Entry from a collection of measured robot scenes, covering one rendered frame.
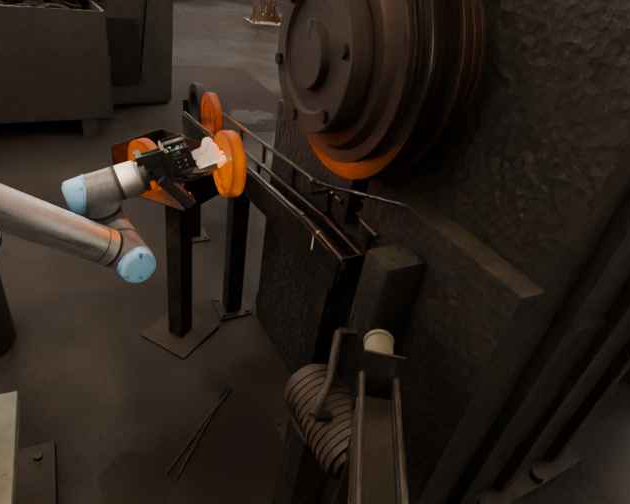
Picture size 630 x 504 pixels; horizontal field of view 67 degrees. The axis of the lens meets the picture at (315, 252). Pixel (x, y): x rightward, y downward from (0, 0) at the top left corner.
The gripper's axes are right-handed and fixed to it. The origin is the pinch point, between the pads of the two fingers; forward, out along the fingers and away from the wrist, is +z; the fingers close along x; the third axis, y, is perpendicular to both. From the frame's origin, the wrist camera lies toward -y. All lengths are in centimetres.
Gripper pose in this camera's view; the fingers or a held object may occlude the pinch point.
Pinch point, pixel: (228, 156)
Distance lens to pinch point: 114.5
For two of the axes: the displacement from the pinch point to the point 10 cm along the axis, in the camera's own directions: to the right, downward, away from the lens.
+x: -4.7, -5.5, 6.9
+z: 8.8, -3.6, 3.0
